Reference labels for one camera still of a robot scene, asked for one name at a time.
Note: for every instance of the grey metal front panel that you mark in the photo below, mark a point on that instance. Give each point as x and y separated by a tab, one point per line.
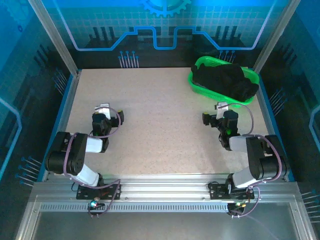
162	227

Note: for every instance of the small LED circuit board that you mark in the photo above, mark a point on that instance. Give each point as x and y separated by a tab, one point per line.
237	205
94	204

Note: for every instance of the black t-shirt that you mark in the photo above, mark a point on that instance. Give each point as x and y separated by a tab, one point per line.
222	77

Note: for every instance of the slotted aluminium strip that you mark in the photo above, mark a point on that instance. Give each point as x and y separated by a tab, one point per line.
162	207

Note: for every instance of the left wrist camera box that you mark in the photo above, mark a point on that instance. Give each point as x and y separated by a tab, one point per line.
103	111

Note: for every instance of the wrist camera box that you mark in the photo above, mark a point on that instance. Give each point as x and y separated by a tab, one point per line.
103	111
222	106

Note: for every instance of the aluminium frame post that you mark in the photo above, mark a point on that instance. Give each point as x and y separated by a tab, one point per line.
56	37
272	37

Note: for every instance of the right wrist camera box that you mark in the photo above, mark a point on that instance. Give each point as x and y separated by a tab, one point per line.
222	106

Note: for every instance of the green plastic basket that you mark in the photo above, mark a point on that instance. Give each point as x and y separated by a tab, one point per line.
251	75

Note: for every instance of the blue table edge trim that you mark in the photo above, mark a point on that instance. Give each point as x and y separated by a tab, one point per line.
273	117
60	112

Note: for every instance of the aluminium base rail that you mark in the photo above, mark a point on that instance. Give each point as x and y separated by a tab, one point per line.
162	190

